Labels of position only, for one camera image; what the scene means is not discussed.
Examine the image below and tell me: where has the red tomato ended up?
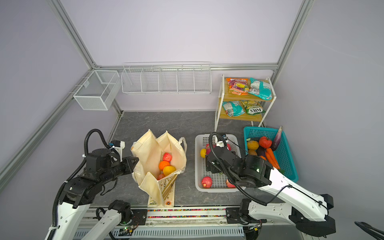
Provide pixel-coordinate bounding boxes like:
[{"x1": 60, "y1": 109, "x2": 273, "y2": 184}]
[{"x1": 259, "y1": 136, "x2": 273, "y2": 149}]

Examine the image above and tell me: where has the teal plastic vegetable basket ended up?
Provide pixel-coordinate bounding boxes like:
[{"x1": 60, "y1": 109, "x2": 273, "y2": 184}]
[{"x1": 244, "y1": 127, "x2": 299, "y2": 183}]

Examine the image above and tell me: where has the small white mesh basket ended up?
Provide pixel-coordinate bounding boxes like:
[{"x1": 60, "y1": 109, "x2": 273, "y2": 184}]
[{"x1": 74, "y1": 70, "x2": 122, "y2": 111}]

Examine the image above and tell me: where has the white wood two-tier shelf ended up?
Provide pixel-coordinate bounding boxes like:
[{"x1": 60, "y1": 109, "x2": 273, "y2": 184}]
[{"x1": 214, "y1": 75, "x2": 277, "y2": 131}]

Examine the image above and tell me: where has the orange snack packet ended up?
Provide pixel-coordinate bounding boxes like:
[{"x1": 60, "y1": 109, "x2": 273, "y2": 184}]
[{"x1": 226, "y1": 78, "x2": 250, "y2": 96}]

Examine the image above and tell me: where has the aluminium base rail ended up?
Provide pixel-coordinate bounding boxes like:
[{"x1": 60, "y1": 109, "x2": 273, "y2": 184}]
[{"x1": 71, "y1": 204, "x2": 313, "y2": 240}]

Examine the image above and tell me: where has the orange carrot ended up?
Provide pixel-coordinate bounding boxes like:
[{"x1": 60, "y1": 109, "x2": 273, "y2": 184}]
[{"x1": 266, "y1": 148, "x2": 281, "y2": 170}]

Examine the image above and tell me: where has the cream canvas grocery bag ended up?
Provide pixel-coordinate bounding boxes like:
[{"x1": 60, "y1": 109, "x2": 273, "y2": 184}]
[{"x1": 131, "y1": 130, "x2": 188, "y2": 208}]

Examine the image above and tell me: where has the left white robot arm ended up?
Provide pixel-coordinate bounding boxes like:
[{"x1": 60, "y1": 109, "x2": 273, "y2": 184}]
[{"x1": 46, "y1": 129, "x2": 139, "y2": 240}]

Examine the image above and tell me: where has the yellow lemon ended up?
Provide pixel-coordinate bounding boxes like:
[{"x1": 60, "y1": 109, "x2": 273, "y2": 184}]
[{"x1": 200, "y1": 149, "x2": 207, "y2": 159}]

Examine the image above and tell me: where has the white plastic fruit basket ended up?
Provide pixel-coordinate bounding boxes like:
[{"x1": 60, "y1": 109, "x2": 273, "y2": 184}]
[{"x1": 195, "y1": 134, "x2": 239, "y2": 193}]

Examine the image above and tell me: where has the green Fox's candy packet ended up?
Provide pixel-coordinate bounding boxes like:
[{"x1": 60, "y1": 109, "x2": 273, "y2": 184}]
[{"x1": 241, "y1": 101, "x2": 264, "y2": 116}]

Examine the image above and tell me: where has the long white wire basket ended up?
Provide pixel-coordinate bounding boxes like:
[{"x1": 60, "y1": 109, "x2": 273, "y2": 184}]
[{"x1": 121, "y1": 62, "x2": 212, "y2": 94}]

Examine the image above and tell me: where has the teal white snack packet lower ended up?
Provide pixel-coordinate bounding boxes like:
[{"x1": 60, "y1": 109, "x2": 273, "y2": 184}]
[{"x1": 222, "y1": 101, "x2": 245, "y2": 117}]

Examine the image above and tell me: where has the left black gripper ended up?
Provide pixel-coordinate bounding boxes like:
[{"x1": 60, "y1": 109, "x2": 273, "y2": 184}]
[{"x1": 100, "y1": 156, "x2": 140, "y2": 184}]

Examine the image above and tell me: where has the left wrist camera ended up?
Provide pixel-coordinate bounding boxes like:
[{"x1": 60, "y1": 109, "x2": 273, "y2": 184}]
[{"x1": 109, "y1": 140, "x2": 126, "y2": 158}]

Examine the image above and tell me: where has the red apple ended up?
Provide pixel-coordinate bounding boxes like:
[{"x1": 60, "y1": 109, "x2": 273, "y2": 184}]
[
  {"x1": 163, "y1": 153, "x2": 173, "y2": 163},
  {"x1": 157, "y1": 174, "x2": 165, "y2": 181},
  {"x1": 202, "y1": 177, "x2": 213, "y2": 189},
  {"x1": 226, "y1": 180, "x2": 236, "y2": 188}
]

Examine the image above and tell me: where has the purple eggplant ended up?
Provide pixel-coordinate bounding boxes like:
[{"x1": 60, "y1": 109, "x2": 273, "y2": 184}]
[{"x1": 271, "y1": 126, "x2": 283, "y2": 151}]

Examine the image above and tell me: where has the orange fruit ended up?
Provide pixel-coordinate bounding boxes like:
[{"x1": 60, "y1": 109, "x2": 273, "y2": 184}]
[{"x1": 159, "y1": 161, "x2": 171, "y2": 171}]

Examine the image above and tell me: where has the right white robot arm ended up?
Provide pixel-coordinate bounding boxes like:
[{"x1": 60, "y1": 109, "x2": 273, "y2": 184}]
[{"x1": 205, "y1": 132, "x2": 336, "y2": 239}]

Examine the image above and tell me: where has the teal snack packet upper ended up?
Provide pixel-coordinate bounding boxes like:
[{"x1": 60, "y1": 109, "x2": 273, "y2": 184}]
[{"x1": 248, "y1": 78, "x2": 273, "y2": 101}]

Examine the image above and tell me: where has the yellow potato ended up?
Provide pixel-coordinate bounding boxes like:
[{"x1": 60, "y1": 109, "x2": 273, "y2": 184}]
[{"x1": 247, "y1": 140, "x2": 260, "y2": 150}]

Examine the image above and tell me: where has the red apple back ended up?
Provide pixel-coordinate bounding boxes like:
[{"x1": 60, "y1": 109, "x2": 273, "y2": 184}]
[{"x1": 226, "y1": 180, "x2": 236, "y2": 188}]

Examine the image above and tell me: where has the yellow pear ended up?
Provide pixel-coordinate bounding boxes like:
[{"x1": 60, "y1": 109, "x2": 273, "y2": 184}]
[{"x1": 163, "y1": 166, "x2": 176, "y2": 177}]

